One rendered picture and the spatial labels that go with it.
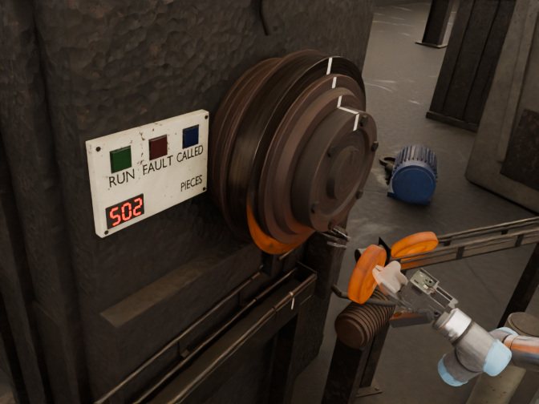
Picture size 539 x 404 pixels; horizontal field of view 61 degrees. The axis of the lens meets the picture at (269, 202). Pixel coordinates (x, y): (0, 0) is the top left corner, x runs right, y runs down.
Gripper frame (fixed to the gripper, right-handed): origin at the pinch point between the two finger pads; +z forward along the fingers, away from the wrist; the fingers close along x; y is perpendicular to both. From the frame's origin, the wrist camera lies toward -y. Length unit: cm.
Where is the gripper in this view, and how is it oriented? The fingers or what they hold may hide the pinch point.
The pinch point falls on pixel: (373, 269)
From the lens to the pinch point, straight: 121.8
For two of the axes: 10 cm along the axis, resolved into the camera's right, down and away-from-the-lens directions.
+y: 3.1, -7.3, -6.0
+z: -7.2, -6.0, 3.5
